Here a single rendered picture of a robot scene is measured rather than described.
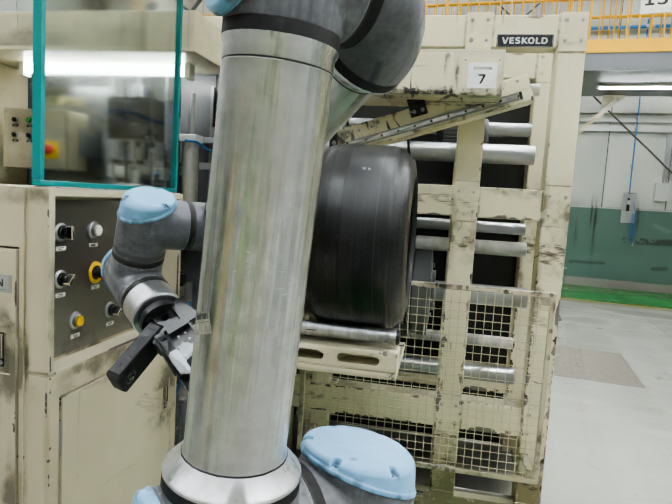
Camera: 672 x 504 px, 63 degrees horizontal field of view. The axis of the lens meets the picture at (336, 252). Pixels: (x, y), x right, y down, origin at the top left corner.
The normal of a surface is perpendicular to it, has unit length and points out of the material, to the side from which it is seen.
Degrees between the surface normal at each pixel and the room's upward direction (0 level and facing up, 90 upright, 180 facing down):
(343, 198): 66
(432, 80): 90
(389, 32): 137
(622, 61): 90
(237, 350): 92
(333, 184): 58
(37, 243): 90
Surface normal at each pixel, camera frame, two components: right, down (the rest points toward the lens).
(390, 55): 0.32, 0.88
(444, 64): -0.19, 0.08
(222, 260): -0.48, 0.06
